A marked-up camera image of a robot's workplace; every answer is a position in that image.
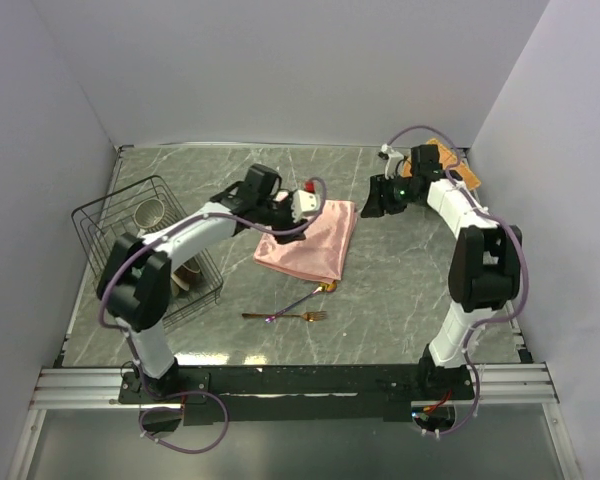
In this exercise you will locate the grey striped mug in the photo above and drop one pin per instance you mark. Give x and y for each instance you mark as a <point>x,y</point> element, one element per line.
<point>153,215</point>

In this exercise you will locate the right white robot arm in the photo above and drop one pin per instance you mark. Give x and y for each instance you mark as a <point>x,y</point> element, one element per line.
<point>485,270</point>

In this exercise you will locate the rose gold fork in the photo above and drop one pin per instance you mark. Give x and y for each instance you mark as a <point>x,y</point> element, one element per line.
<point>307,316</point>

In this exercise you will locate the gold spoon with purple handle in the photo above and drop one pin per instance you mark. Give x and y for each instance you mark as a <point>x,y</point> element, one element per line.
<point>323,287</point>

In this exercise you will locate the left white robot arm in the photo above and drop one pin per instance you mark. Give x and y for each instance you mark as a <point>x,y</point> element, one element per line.
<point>134,289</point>

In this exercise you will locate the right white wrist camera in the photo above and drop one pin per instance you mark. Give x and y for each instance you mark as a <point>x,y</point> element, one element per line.
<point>394,161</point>

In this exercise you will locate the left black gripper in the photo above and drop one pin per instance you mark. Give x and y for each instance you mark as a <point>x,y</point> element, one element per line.
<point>290,223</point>

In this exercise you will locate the brown ceramic plate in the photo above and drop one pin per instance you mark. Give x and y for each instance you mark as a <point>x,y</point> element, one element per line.
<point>187,276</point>

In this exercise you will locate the black wire dish rack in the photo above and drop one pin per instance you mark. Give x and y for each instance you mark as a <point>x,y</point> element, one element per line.
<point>100,222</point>

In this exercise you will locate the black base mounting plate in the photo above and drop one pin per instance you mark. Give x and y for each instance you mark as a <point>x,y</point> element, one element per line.
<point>204,395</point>

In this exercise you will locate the pink satin napkin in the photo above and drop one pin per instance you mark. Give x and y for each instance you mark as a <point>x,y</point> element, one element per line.
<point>321,256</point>

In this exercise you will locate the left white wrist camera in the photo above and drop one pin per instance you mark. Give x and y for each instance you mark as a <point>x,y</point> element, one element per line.
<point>305,201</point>

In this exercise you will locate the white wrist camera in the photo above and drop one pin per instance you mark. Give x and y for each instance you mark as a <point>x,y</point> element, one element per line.
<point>394,161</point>
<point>305,201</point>

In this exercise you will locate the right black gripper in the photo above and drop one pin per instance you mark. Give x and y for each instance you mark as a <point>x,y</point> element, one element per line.
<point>376,206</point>

